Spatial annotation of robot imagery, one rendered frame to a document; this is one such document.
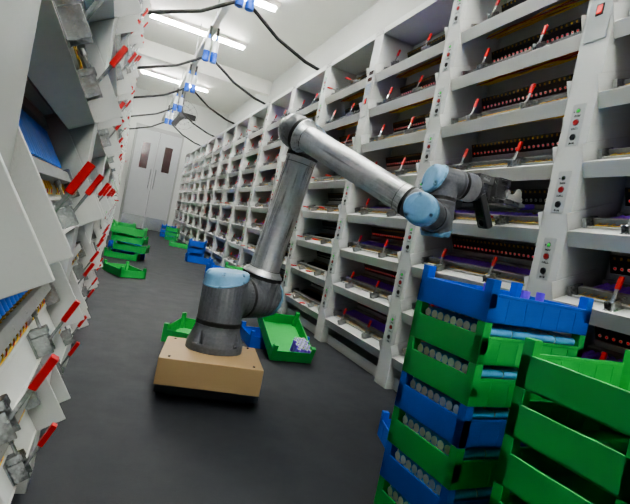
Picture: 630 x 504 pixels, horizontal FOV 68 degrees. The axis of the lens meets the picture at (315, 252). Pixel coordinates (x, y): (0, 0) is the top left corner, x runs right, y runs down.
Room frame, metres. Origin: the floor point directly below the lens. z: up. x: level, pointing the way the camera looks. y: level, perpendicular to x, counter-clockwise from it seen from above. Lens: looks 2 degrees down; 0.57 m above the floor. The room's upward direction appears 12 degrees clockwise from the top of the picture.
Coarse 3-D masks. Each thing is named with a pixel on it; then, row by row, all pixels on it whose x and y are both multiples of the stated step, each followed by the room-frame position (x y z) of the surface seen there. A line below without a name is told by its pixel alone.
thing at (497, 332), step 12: (432, 312) 1.00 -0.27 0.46; (444, 312) 0.98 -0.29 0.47; (456, 324) 0.93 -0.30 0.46; (468, 324) 0.90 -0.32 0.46; (504, 336) 0.89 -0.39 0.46; (516, 336) 0.91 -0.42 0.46; (528, 336) 0.92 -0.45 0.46; (540, 336) 0.94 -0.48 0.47; (552, 336) 0.96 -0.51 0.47; (564, 336) 1.01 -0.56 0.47
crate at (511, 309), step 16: (432, 272) 1.02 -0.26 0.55; (432, 288) 1.00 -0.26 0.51; (448, 288) 0.95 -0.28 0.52; (464, 288) 0.92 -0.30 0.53; (480, 288) 1.11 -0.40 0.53; (496, 288) 0.86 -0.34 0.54; (512, 288) 1.15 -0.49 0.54; (432, 304) 0.99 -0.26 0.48; (448, 304) 0.95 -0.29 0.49; (464, 304) 0.91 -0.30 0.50; (480, 304) 0.87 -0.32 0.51; (496, 304) 0.86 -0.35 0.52; (512, 304) 0.88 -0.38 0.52; (528, 304) 0.90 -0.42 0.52; (544, 304) 0.92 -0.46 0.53; (560, 304) 1.05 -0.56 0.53; (592, 304) 0.99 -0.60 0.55; (496, 320) 0.87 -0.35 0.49; (512, 320) 0.89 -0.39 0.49; (528, 320) 0.91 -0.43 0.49; (544, 320) 0.93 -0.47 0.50; (560, 320) 0.95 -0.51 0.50; (576, 320) 0.97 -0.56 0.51
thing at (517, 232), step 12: (456, 204) 2.03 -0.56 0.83; (468, 204) 1.97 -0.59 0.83; (540, 216) 1.41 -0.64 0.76; (456, 228) 1.76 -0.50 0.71; (468, 228) 1.70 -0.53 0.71; (480, 228) 1.65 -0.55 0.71; (492, 228) 1.59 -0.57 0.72; (504, 228) 1.54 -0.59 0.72; (516, 228) 1.49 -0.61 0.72; (528, 228) 1.45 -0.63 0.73; (516, 240) 1.50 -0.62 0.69; (528, 240) 1.46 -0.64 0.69
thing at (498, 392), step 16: (416, 352) 1.00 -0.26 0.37; (416, 368) 0.99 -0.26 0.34; (432, 368) 0.95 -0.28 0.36; (448, 368) 0.91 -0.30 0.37; (480, 368) 0.86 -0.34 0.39; (432, 384) 0.94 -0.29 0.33; (448, 384) 0.91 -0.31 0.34; (464, 384) 0.87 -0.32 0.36; (480, 384) 0.87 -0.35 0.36; (496, 384) 0.88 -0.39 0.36; (512, 384) 0.90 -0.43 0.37; (464, 400) 0.86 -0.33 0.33; (480, 400) 0.87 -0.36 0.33; (496, 400) 0.89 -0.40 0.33; (544, 400) 0.95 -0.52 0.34
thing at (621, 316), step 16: (624, 256) 1.32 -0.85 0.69; (592, 272) 1.38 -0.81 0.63; (624, 272) 1.32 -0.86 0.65; (560, 288) 1.33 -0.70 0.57; (576, 288) 1.33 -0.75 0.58; (592, 288) 1.30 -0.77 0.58; (608, 288) 1.30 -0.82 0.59; (624, 288) 1.27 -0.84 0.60; (576, 304) 1.26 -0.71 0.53; (608, 304) 1.19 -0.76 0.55; (624, 304) 1.21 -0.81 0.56; (592, 320) 1.22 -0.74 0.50; (608, 320) 1.17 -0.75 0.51; (624, 320) 1.14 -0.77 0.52
